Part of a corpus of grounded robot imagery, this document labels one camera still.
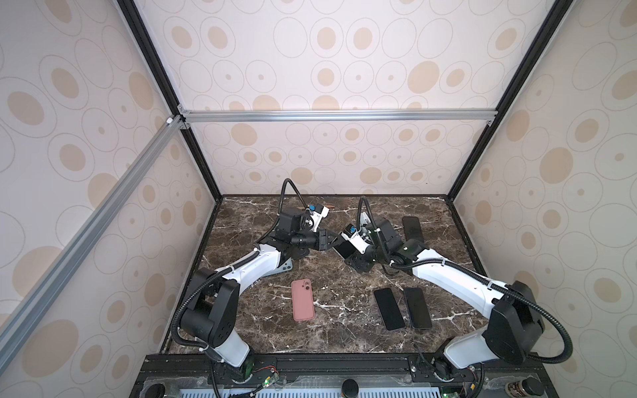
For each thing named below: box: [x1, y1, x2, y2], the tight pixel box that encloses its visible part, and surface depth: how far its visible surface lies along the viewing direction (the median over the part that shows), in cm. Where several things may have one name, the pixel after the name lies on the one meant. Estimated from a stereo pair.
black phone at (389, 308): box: [374, 287, 405, 331], surface depth 87 cm
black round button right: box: [505, 377, 545, 398], surface depth 66 cm
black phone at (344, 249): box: [332, 240, 357, 260], surface depth 76 cm
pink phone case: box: [291, 278, 315, 321], surface depth 90 cm
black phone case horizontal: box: [402, 215, 425, 243], surface depth 110 cm
